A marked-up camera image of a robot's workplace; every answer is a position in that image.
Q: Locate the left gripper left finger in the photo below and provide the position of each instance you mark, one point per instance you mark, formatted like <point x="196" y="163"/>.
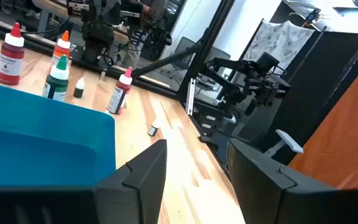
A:
<point x="141" y="186"/>

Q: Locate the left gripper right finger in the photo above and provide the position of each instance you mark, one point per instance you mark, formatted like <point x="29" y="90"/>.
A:
<point x="259" y="193"/>

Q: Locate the small white ball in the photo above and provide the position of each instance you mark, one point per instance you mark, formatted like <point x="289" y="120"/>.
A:
<point x="153" y="130"/>

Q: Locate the pink cap food coloring bottle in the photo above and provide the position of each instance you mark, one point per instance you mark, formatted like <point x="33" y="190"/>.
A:
<point x="118" y="96"/>

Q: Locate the small dark bottle white cap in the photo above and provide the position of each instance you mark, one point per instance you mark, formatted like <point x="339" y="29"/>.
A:
<point x="79" y="91"/>

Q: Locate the green cap food coloring bottle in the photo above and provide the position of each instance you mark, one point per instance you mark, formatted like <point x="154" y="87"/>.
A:
<point x="56" y="88"/>

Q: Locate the orange cap food coloring bottle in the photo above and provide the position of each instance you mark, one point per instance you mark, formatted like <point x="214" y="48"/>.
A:
<point x="61" y="51"/>

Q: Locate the red cap food coloring bottle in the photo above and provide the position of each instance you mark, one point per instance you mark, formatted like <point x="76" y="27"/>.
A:
<point x="10" y="62"/>

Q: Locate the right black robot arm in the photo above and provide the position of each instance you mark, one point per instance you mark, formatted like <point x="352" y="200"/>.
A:
<point x="259" y="84"/>

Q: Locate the orange brown board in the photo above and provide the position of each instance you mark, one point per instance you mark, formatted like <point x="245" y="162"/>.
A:
<point x="346" y="140"/>

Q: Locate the blue plastic tray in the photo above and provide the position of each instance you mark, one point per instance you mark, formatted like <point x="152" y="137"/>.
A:
<point x="42" y="140"/>

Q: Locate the black partition panel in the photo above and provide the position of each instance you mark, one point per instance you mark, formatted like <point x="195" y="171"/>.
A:
<point x="322" y="77"/>

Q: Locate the patterned white cloth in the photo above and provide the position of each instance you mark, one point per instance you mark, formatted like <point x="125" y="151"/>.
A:
<point x="278" y="40"/>

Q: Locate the person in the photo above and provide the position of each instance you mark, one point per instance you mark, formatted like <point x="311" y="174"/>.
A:
<point x="145" y="10"/>

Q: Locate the silver metal bracket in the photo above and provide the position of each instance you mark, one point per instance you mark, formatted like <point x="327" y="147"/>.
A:
<point x="190" y="99"/>

